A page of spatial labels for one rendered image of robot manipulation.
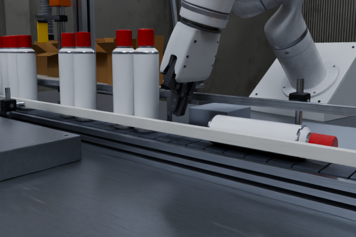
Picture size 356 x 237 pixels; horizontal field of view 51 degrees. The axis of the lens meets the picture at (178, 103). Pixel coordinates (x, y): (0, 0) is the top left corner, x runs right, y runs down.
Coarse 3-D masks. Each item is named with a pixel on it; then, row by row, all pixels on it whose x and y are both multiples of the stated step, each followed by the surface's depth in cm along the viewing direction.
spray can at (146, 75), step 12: (144, 36) 73; (144, 48) 73; (144, 60) 73; (156, 60) 74; (144, 72) 73; (156, 72) 74; (144, 84) 74; (156, 84) 75; (144, 96) 74; (156, 96) 75; (144, 108) 74; (156, 108) 75; (144, 132) 75
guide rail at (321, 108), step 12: (48, 84) 104; (96, 84) 91; (168, 96) 77; (192, 96) 73; (204, 96) 71; (216, 96) 69; (228, 96) 68; (240, 96) 67; (288, 108) 61; (300, 108) 59; (312, 108) 58; (324, 108) 57; (336, 108) 56; (348, 108) 55
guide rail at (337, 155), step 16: (0, 96) 107; (64, 112) 88; (80, 112) 84; (96, 112) 80; (144, 128) 71; (160, 128) 69; (176, 128) 66; (192, 128) 64; (208, 128) 63; (240, 144) 58; (256, 144) 57; (272, 144) 55; (288, 144) 53; (304, 144) 52; (320, 160) 51; (336, 160) 49; (352, 160) 48
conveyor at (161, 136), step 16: (32, 112) 100; (48, 112) 100; (112, 128) 80; (192, 144) 66; (208, 144) 66; (256, 160) 57; (272, 160) 56; (288, 160) 56; (304, 160) 56; (336, 176) 50; (352, 176) 49
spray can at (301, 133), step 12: (216, 120) 64; (228, 120) 63; (240, 120) 62; (252, 120) 61; (252, 132) 59; (264, 132) 58; (276, 132) 57; (288, 132) 56; (300, 132) 55; (228, 144) 63; (324, 144) 53; (336, 144) 54; (288, 156) 57
